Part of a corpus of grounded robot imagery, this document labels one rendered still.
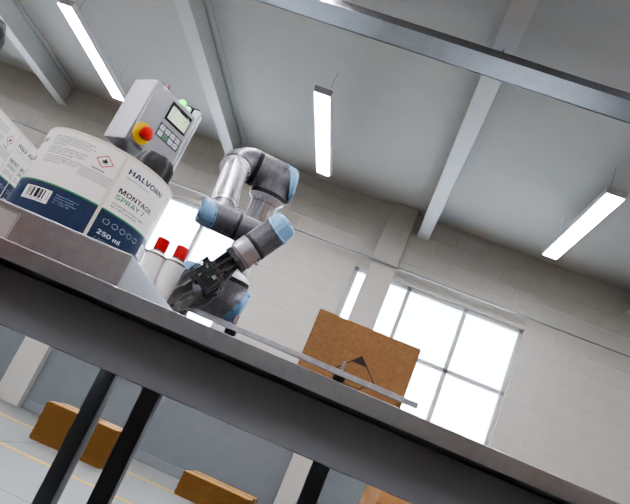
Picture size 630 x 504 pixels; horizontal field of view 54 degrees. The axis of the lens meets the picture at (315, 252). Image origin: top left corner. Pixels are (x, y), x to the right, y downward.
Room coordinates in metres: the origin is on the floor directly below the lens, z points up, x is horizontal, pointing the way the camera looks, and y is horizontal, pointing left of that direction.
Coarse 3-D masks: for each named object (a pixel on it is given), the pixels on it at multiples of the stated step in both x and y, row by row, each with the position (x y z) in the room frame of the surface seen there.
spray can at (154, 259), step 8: (160, 240) 1.50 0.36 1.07; (168, 240) 1.51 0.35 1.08; (160, 248) 1.50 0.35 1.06; (144, 256) 1.51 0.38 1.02; (152, 256) 1.50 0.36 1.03; (160, 256) 1.50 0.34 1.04; (144, 264) 1.50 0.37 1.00; (152, 264) 1.50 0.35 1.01; (160, 264) 1.51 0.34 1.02; (152, 272) 1.50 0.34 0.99; (152, 280) 1.51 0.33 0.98
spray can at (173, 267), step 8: (176, 248) 1.51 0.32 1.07; (184, 248) 1.50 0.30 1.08; (176, 256) 1.50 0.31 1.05; (184, 256) 1.51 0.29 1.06; (168, 264) 1.49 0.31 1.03; (176, 264) 1.49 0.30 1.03; (160, 272) 1.50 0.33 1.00; (168, 272) 1.49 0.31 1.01; (176, 272) 1.50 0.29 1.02; (160, 280) 1.49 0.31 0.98; (168, 280) 1.49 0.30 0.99; (176, 280) 1.51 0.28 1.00; (160, 288) 1.49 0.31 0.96; (168, 288) 1.50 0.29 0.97; (168, 296) 1.51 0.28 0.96
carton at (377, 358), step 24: (312, 336) 1.70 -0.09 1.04; (336, 336) 1.69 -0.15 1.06; (360, 336) 1.68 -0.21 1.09; (384, 336) 1.68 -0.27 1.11; (336, 360) 1.69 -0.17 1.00; (360, 360) 1.68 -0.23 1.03; (384, 360) 1.67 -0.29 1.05; (408, 360) 1.67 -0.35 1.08; (384, 384) 1.67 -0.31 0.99; (408, 384) 1.66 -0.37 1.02
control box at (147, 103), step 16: (144, 80) 1.54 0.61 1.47; (128, 96) 1.56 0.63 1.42; (144, 96) 1.52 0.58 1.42; (160, 96) 1.53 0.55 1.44; (128, 112) 1.54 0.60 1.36; (144, 112) 1.52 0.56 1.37; (160, 112) 1.55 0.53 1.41; (112, 128) 1.55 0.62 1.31; (128, 128) 1.51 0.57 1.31; (128, 144) 1.55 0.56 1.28; (144, 144) 1.55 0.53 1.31; (160, 144) 1.59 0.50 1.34
